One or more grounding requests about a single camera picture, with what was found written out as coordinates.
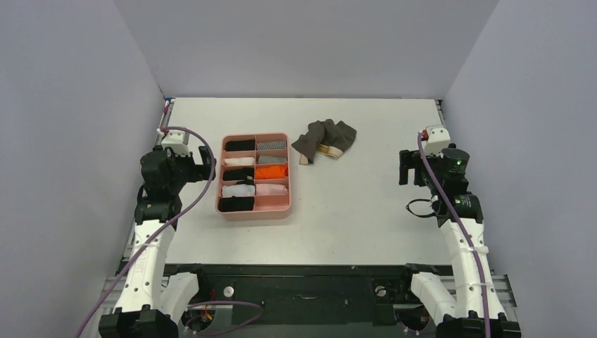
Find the white rolled underwear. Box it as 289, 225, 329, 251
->
224, 156, 255, 166
222, 184, 256, 198

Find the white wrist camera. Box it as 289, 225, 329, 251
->
161, 130, 192, 157
422, 125, 451, 157

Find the aluminium frame rail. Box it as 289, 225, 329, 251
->
95, 275, 519, 338

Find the black rolled underwear bottom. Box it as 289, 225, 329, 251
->
218, 196, 255, 213

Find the black rolled underwear middle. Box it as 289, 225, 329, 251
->
222, 167, 255, 181

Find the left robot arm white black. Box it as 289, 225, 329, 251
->
98, 146, 216, 337

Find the orange rolled underwear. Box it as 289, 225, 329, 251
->
254, 164, 288, 180

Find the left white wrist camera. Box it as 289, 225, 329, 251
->
161, 130, 192, 157

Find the white rolled underwear upper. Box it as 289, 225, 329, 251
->
224, 156, 255, 166

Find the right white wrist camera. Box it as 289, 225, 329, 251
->
422, 125, 451, 157

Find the black rolled underwear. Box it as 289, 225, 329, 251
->
218, 196, 255, 213
225, 139, 256, 151
222, 167, 255, 181

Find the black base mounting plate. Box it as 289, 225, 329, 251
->
116, 263, 496, 327

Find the pink rolled underwear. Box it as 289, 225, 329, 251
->
256, 184, 289, 196

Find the pink divided organizer tray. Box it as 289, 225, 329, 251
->
215, 133, 291, 221

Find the olive underwear beige waistband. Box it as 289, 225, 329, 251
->
291, 119, 357, 165

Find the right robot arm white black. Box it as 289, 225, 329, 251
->
397, 145, 522, 337

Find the black rolled underwear top left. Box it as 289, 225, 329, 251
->
225, 139, 256, 151

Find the grey striped rolled underwear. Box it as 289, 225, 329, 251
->
256, 141, 287, 151

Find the white rolled underwear lower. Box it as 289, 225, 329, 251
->
222, 184, 256, 198

